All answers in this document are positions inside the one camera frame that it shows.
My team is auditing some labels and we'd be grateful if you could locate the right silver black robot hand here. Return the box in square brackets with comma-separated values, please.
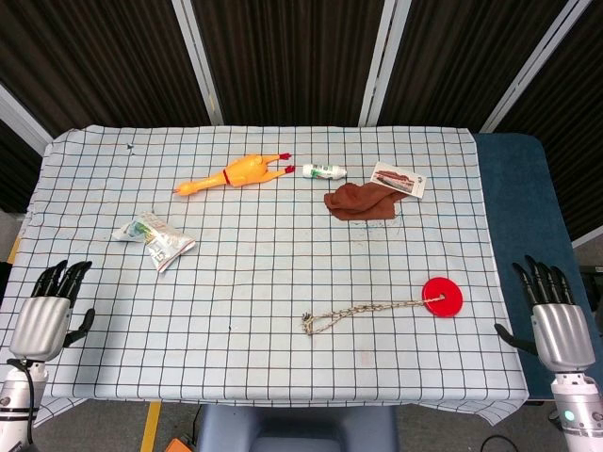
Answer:
[494, 254, 596, 373]

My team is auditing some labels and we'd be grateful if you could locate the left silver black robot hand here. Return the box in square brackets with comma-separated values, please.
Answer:
[8, 259, 96, 363]

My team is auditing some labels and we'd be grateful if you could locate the red plastic disc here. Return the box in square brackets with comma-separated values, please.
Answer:
[421, 277, 464, 320]

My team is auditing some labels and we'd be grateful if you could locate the braided beige rope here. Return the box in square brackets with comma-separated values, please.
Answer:
[301, 294, 446, 337]

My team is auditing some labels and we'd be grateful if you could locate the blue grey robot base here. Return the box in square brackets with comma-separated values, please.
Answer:
[196, 405, 399, 452]

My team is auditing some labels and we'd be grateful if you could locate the blue padded table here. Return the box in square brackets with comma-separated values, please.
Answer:
[472, 132, 590, 405]

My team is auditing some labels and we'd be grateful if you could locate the crumpled silver snack packet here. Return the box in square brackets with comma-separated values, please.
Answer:
[112, 211, 197, 273]

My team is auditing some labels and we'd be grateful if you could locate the printed picture card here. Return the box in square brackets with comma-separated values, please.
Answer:
[370, 161, 427, 201]

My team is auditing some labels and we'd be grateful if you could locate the white grid checked tablecloth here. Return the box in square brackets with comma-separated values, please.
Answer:
[0, 124, 530, 428]

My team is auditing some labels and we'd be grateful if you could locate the brown folded cloth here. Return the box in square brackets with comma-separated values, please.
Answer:
[323, 182, 405, 222]

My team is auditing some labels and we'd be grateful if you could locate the yellow rubber chicken toy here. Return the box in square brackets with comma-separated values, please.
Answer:
[172, 152, 297, 200]

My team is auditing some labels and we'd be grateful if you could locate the white green small bottle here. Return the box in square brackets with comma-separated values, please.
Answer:
[301, 163, 349, 181]

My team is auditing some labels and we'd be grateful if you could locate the black white folding screen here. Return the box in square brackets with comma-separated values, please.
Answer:
[0, 0, 603, 246]

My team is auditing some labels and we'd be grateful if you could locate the black floor cable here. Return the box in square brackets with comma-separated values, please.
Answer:
[480, 435, 517, 452]

